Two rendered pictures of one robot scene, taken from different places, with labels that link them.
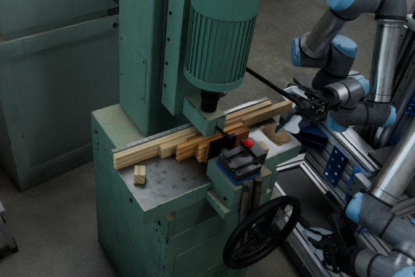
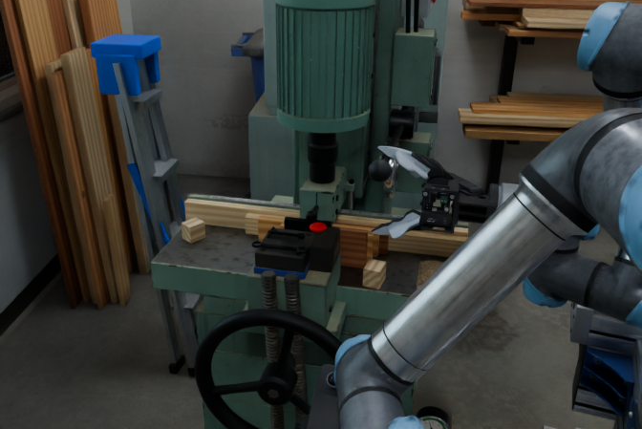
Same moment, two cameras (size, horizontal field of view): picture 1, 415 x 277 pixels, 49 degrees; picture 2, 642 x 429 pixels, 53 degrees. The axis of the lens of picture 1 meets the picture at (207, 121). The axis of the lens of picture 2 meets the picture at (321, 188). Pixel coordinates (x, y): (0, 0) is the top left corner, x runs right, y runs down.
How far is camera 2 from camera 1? 105 cm
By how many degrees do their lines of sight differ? 46
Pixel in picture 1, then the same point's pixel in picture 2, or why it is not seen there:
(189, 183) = (235, 265)
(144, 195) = (174, 250)
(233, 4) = not seen: outside the picture
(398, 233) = (352, 417)
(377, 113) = (615, 283)
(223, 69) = (296, 91)
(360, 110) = (581, 266)
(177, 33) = not seen: hidden behind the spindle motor
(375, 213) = (353, 368)
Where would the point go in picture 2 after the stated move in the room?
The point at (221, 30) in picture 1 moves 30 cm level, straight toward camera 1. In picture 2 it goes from (287, 23) to (118, 42)
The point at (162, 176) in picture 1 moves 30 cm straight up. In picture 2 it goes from (219, 246) to (210, 104)
